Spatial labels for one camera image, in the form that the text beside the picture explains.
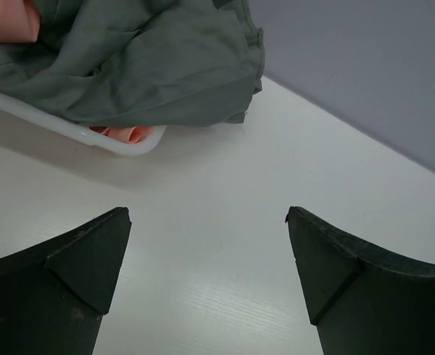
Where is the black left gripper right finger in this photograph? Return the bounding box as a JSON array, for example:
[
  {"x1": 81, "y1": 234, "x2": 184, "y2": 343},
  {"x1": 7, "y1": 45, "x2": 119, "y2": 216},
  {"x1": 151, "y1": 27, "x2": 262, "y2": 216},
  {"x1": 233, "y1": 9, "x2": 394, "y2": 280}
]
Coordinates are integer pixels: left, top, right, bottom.
[{"x1": 286, "y1": 207, "x2": 435, "y2": 354}]

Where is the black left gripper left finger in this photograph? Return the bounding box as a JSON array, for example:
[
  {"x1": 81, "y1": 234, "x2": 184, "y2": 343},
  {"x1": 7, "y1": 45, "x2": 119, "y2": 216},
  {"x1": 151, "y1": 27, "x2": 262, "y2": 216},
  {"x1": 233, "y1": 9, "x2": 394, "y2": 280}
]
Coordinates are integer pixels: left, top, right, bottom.
[{"x1": 0, "y1": 207, "x2": 132, "y2": 354}]

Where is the grey pleated skirt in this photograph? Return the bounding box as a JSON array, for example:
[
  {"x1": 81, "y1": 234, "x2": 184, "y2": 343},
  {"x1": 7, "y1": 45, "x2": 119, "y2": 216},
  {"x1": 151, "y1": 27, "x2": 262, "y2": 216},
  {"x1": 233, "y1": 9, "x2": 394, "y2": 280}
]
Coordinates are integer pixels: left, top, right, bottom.
[{"x1": 0, "y1": 1, "x2": 265, "y2": 128}]

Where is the pink skirt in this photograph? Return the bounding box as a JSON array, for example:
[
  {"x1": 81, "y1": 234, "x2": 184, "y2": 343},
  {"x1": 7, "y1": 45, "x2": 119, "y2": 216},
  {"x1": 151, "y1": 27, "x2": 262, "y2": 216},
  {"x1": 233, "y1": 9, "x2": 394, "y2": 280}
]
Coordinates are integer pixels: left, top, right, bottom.
[{"x1": 0, "y1": 0, "x2": 41, "y2": 44}]

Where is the white plastic bin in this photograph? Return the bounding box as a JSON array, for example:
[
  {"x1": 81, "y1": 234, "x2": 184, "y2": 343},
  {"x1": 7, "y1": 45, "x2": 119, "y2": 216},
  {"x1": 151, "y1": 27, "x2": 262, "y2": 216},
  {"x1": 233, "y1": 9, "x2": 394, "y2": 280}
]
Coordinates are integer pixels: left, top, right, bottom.
[{"x1": 0, "y1": 93, "x2": 166, "y2": 157}]

